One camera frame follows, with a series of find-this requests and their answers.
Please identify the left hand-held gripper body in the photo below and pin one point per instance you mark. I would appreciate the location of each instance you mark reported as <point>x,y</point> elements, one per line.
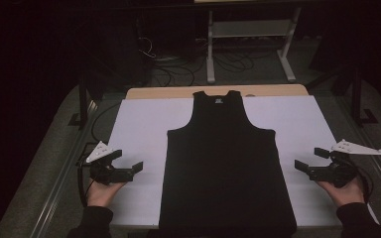
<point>112,175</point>

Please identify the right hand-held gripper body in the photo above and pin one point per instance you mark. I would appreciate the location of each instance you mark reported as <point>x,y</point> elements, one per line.
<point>337,172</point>

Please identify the black tank top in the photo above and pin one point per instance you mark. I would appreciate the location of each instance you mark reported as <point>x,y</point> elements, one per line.
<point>221,165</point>

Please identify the person's left hand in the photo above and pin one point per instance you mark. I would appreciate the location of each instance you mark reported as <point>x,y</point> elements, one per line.
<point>101,195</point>

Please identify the person's right hand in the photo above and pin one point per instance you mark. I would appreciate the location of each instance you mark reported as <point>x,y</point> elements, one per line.
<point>347,195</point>

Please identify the white table cover sheet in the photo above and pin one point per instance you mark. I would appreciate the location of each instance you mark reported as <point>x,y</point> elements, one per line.
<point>139,132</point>

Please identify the black metal stand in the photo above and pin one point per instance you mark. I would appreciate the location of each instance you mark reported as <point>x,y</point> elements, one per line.
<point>83,105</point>
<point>356,99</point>

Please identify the small round table grommet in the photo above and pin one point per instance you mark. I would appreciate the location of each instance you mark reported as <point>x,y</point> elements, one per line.
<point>250,95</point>

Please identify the white metal desk frame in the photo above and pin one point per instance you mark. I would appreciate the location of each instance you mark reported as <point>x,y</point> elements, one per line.
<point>210,49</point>

